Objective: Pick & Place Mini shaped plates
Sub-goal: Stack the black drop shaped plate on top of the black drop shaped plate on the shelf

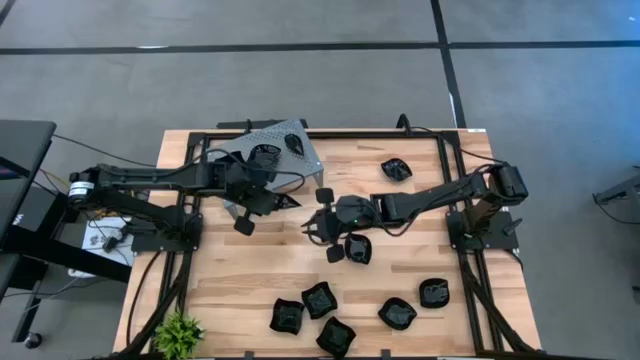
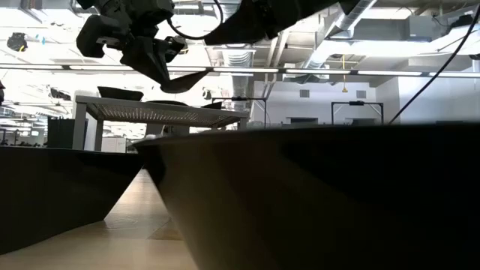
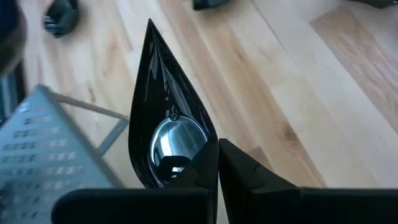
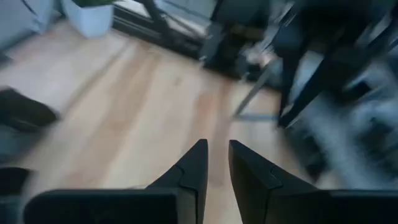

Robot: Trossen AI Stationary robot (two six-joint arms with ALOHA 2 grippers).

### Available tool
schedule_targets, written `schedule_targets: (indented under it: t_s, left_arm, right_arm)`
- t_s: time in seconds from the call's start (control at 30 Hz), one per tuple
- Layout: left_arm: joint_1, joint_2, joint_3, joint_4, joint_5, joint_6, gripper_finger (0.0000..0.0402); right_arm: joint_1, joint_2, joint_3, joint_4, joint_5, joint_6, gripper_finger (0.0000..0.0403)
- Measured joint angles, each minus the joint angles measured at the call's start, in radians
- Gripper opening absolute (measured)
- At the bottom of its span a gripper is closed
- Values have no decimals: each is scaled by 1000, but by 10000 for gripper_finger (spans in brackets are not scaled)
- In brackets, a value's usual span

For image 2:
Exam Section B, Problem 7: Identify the yellow hanging power cord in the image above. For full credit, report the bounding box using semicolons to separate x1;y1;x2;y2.
340;54;349;94

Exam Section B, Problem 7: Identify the grey perforated metal stand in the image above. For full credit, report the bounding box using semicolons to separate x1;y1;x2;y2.
71;94;251;152

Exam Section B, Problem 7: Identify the black deep square mini plate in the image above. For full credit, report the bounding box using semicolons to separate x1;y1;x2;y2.
97;85;145;102

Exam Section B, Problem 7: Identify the black storage cabinet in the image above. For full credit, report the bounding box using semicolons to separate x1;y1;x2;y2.
46;118;76;150

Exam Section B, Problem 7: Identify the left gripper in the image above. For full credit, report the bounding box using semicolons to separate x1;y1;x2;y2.
76;0;177;86

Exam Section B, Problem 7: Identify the silver smooth air duct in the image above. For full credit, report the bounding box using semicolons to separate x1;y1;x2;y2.
299;0;378;72

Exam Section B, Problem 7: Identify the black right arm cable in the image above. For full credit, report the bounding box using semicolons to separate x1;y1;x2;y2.
388;3;480;125

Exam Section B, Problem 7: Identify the white ceiling light strip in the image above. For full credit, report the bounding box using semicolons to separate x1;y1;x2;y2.
69;65;135;71
0;64;64;71
356;70;423;77
212;67;280;74
428;71;480;78
167;66;208;73
284;69;352;75

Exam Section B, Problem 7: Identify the silver ribbed ventilation duct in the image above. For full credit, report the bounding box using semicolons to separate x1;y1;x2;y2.
220;44;257;112

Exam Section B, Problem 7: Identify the black left wrist camera cable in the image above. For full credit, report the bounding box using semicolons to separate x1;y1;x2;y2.
166;0;225;41

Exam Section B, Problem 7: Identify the black wavy square mini plate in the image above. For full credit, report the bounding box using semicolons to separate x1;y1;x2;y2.
133;124;480;270
0;145;145;257

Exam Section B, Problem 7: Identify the black background station frame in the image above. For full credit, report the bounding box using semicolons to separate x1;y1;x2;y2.
331;100;385;127
211;96;269;131

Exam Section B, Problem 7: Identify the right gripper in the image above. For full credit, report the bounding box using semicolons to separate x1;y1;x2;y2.
204;0;361;46

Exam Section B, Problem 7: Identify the white low cabinet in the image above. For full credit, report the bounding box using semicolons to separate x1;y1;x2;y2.
100;136;127;154

